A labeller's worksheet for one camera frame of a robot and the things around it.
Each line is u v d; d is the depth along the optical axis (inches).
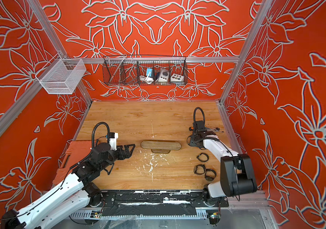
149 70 33.0
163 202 28.7
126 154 26.9
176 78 37.2
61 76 35.5
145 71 39.6
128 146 27.3
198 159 33.8
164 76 35.6
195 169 32.6
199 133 27.4
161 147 33.6
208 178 30.7
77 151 33.8
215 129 39.6
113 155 23.2
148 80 33.7
